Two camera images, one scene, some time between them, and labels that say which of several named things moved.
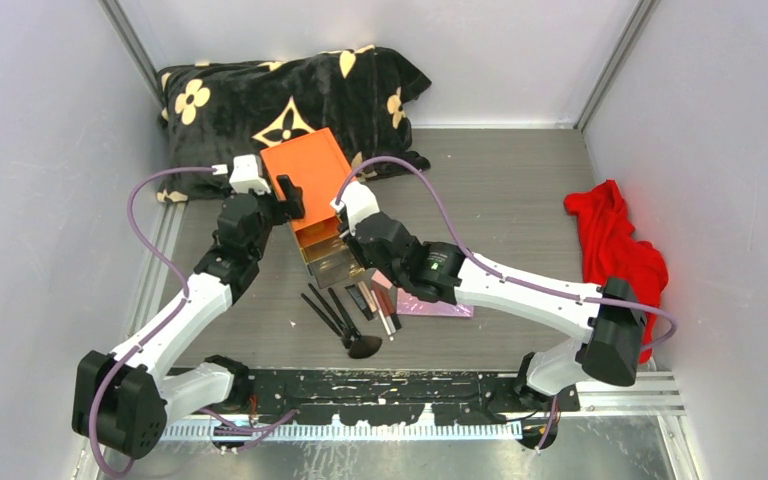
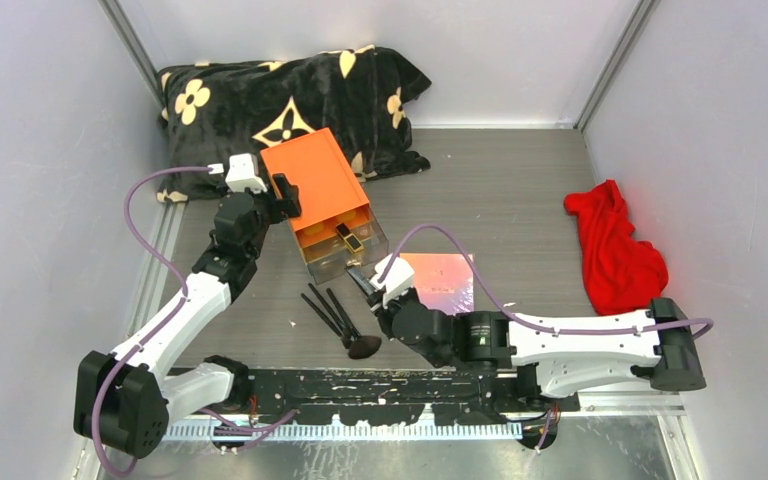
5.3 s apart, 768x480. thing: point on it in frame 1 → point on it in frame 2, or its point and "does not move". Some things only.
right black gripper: x=354 y=244 → x=385 y=314
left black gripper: x=290 y=206 does not move
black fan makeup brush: x=363 y=345 does not move
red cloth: x=611 y=248 does not move
